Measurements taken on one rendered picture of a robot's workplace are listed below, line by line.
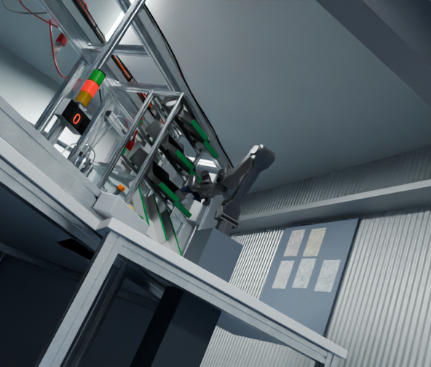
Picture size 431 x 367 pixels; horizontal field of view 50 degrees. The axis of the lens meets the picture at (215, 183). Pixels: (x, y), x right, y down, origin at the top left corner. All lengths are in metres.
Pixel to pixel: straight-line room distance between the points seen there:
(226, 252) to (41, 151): 0.73
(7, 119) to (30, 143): 0.09
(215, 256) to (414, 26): 1.88
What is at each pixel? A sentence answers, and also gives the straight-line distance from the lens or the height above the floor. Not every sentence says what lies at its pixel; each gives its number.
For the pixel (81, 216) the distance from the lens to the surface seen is 1.29.
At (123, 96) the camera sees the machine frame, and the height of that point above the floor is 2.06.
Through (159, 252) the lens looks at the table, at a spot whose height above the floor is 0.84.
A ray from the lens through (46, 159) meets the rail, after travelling 1.28.
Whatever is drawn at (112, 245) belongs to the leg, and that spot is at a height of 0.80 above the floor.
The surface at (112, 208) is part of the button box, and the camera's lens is 1.39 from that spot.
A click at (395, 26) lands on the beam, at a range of 2.82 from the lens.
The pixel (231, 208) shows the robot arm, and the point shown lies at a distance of 1.72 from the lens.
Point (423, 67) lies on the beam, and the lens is 2.95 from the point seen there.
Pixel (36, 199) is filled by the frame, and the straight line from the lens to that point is 1.19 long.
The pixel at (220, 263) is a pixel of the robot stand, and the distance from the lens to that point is 1.62.
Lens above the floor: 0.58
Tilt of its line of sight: 22 degrees up
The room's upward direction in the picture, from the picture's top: 24 degrees clockwise
